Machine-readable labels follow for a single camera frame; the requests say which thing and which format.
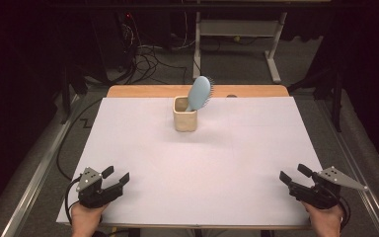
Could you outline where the white table mat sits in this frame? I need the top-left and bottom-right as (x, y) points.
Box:
(55, 96), (343, 228)

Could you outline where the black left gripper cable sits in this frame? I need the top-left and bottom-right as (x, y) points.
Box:
(64, 177), (82, 225)

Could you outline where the person's right hand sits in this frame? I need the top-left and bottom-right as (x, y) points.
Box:
(300, 200), (344, 237)

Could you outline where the beige square cup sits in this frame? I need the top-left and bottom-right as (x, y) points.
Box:
(172, 95), (198, 133)

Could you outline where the long black floor cable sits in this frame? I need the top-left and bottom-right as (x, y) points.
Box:
(56, 97), (104, 182)

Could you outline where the wooden table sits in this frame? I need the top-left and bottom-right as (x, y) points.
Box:
(55, 84), (343, 231)

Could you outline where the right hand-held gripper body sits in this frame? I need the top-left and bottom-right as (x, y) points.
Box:
(289, 166), (369, 210)

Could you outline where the person's left hand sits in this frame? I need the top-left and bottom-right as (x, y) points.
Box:
(70, 201), (111, 237)

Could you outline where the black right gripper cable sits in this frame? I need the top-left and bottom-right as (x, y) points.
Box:
(337, 197), (352, 231)

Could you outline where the black metal stand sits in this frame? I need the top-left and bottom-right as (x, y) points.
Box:
(59, 62), (90, 124)
(287, 65), (347, 133)

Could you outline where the aluminium floor rail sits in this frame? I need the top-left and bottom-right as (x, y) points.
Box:
(315, 98), (379, 237)
(0, 93), (80, 237)

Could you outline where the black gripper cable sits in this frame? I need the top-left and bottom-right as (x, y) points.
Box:
(64, 177), (82, 225)
(337, 197), (352, 231)

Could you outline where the light blue hairbrush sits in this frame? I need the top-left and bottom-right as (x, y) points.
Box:
(185, 75), (214, 113)

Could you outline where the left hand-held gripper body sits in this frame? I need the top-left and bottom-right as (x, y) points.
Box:
(76, 166), (114, 209)

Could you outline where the black equipment with red light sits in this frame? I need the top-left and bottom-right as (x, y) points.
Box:
(92, 11), (136, 72)

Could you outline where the white metal desk frame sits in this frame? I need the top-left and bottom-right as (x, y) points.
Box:
(191, 11), (289, 84)

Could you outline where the tangle of floor cables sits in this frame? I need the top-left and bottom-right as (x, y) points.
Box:
(110, 13), (199, 85)

